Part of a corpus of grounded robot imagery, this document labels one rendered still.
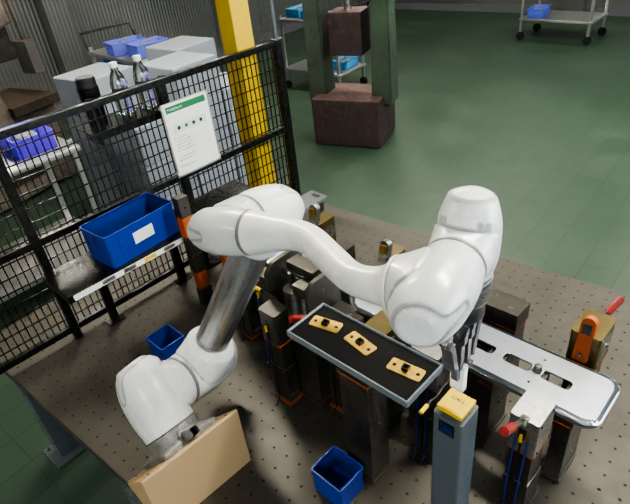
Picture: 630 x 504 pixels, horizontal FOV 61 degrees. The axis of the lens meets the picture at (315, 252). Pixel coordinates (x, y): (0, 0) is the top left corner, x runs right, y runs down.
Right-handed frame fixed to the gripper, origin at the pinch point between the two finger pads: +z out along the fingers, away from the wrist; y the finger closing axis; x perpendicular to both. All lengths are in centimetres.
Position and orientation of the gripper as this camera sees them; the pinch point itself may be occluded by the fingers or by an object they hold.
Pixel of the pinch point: (458, 375)
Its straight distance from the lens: 113.8
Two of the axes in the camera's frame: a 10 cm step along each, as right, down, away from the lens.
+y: 6.9, -4.6, 5.6
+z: 1.0, 8.3, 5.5
